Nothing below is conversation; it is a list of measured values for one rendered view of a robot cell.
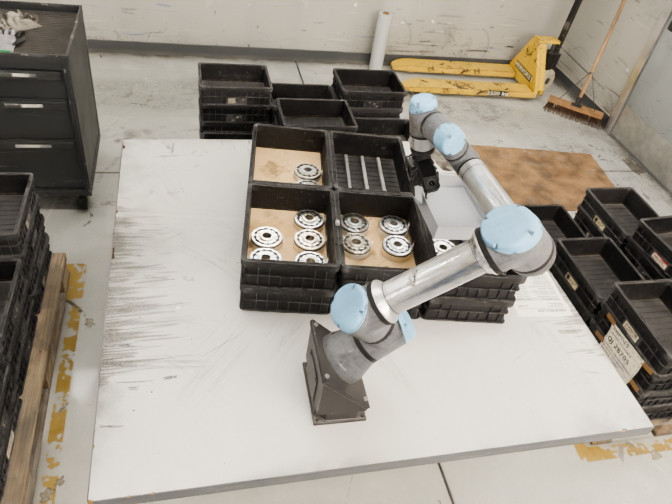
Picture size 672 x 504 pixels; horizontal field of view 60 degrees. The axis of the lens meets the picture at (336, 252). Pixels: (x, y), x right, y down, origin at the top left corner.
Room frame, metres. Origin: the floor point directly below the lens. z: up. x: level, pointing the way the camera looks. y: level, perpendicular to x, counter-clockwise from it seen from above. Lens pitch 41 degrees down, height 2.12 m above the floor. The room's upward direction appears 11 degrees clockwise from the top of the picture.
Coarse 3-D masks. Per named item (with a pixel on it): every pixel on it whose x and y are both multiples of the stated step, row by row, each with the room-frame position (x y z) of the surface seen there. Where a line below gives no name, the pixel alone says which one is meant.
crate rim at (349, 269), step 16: (336, 192) 1.66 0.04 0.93; (352, 192) 1.68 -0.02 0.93; (368, 192) 1.70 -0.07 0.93; (336, 208) 1.57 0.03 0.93; (416, 208) 1.66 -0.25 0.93; (432, 256) 1.42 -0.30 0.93; (352, 272) 1.30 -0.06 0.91; (368, 272) 1.31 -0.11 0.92; (384, 272) 1.31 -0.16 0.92; (400, 272) 1.32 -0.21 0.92
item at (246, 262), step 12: (336, 228) 1.47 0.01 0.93; (336, 240) 1.41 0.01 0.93; (336, 252) 1.37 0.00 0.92; (252, 264) 1.24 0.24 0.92; (264, 264) 1.25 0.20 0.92; (276, 264) 1.26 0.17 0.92; (288, 264) 1.26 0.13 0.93; (300, 264) 1.27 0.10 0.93; (312, 264) 1.28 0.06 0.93; (324, 264) 1.29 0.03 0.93; (336, 264) 1.30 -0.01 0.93
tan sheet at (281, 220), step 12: (252, 216) 1.57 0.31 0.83; (264, 216) 1.58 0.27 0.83; (276, 216) 1.60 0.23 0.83; (288, 216) 1.61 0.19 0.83; (252, 228) 1.51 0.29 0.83; (276, 228) 1.53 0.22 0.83; (288, 228) 1.54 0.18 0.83; (324, 228) 1.58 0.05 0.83; (288, 240) 1.48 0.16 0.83; (288, 252) 1.42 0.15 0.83; (324, 252) 1.46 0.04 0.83
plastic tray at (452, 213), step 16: (448, 176) 1.65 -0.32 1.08; (448, 192) 1.62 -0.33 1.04; (464, 192) 1.64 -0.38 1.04; (432, 208) 1.51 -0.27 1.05; (448, 208) 1.53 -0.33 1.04; (464, 208) 1.55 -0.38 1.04; (480, 208) 1.54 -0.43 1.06; (432, 224) 1.39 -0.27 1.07; (448, 224) 1.45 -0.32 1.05; (464, 224) 1.46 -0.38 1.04; (480, 224) 1.48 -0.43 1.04
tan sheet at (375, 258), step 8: (376, 224) 1.66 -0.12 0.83; (368, 232) 1.60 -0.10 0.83; (376, 232) 1.61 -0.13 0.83; (376, 240) 1.57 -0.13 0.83; (408, 240) 1.60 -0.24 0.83; (376, 248) 1.53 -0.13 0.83; (368, 256) 1.48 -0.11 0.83; (376, 256) 1.48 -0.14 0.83; (352, 264) 1.42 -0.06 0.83; (360, 264) 1.43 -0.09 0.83; (368, 264) 1.44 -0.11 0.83; (376, 264) 1.44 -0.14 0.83; (384, 264) 1.45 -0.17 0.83; (392, 264) 1.46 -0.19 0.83; (400, 264) 1.47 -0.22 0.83; (408, 264) 1.47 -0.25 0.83
